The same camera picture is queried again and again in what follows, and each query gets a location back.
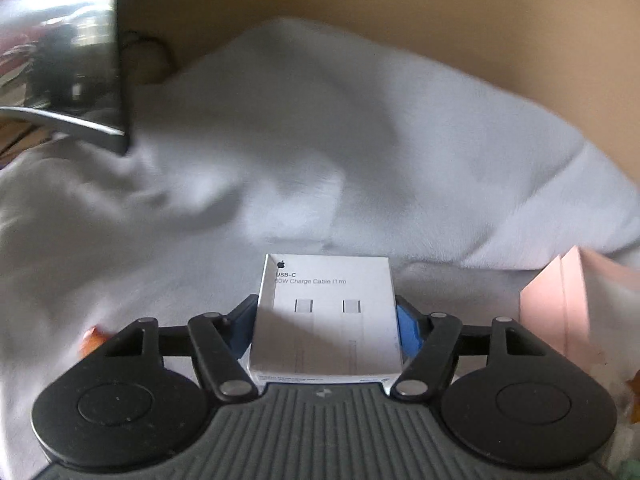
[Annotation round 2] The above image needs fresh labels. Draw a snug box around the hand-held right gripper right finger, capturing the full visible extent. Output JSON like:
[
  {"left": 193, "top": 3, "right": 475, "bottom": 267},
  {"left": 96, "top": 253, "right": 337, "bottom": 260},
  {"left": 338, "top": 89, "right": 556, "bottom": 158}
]
[{"left": 392, "top": 294, "right": 568, "bottom": 404}]

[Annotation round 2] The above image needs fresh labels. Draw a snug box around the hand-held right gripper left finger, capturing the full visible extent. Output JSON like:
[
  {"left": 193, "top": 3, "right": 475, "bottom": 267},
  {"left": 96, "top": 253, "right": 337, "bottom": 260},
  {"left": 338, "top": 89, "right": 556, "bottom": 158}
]
[{"left": 80, "top": 294, "right": 261, "bottom": 404}]

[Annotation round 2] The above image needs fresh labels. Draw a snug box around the white cable box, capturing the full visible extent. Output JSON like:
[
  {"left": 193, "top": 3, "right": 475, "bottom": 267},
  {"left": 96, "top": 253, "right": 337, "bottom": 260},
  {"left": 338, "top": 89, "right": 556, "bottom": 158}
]
[{"left": 248, "top": 253, "right": 405, "bottom": 395}]

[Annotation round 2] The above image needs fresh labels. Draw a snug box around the pink cardboard box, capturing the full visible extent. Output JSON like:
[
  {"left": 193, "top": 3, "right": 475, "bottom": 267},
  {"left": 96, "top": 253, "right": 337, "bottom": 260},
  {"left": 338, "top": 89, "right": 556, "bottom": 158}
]
[{"left": 518, "top": 245, "right": 640, "bottom": 378}]

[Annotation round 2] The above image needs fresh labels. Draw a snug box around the orange bear figurine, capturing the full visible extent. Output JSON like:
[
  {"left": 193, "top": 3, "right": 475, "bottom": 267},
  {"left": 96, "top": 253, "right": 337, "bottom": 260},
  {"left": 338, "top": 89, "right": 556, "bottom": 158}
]
[{"left": 82, "top": 325, "right": 109, "bottom": 357}]

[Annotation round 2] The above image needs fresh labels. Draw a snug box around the grey cloth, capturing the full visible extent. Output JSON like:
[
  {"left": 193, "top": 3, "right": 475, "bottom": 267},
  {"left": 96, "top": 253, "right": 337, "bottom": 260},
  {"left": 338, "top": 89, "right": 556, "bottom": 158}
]
[{"left": 0, "top": 17, "right": 640, "bottom": 480}]

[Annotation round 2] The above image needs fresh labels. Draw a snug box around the curved monitor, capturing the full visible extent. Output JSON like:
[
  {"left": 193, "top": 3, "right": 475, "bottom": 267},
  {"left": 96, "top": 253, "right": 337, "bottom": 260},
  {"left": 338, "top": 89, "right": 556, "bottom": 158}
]
[{"left": 0, "top": 0, "right": 135, "bottom": 157}]

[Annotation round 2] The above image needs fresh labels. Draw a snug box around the black cable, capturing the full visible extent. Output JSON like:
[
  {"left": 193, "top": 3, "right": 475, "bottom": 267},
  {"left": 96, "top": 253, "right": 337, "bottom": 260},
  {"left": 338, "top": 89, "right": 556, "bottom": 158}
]
[{"left": 120, "top": 29, "right": 179, "bottom": 75}]

